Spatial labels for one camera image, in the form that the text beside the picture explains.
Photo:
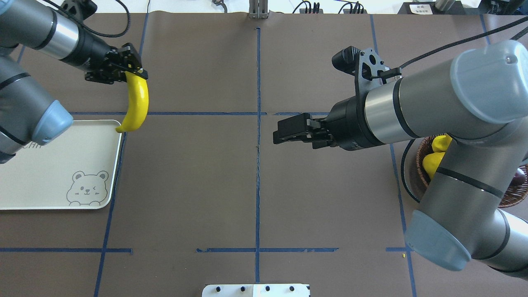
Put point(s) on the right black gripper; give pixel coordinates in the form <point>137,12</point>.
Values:
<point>350,123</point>

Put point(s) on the pale green bear tray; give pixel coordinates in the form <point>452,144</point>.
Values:
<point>77,170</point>

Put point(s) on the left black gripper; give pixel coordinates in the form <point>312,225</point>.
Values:
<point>91,53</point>

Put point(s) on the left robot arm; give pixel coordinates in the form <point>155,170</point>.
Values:
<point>28,112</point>

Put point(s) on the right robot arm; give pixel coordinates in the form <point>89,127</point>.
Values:
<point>479,98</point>

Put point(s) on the grey aluminium post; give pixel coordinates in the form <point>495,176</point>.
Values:
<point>258,9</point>

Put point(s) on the brown wicker basket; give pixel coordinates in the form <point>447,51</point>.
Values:
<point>420,180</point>

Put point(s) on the white mount base plate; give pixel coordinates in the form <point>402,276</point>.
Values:
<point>257,290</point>

